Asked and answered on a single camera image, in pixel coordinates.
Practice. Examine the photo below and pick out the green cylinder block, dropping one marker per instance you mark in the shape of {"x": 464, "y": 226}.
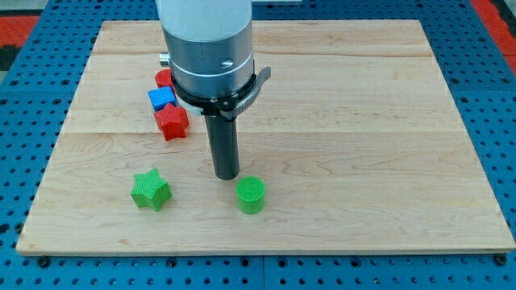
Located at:
{"x": 250, "y": 192}

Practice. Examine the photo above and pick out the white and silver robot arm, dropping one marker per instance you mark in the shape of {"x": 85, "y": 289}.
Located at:
{"x": 209, "y": 43}

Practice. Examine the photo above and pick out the red star block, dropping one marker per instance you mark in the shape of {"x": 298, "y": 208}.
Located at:
{"x": 172, "y": 121}

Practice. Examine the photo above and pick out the green star block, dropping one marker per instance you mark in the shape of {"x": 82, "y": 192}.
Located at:
{"x": 150, "y": 190}

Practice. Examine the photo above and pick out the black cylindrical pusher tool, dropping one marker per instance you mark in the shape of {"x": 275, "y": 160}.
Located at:
{"x": 223, "y": 140}

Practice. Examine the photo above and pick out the wooden board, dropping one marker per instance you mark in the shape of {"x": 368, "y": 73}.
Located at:
{"x": 356, "y": 136}

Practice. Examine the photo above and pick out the blue cube block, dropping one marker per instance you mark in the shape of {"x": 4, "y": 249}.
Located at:
{"x": 162, "y": 96}

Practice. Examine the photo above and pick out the red cylinder block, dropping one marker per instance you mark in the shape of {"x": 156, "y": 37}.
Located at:
{"x": 164, "y": 78}

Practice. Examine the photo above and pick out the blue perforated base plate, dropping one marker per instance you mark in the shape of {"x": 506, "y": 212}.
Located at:
{"x": 39, "y": 87}

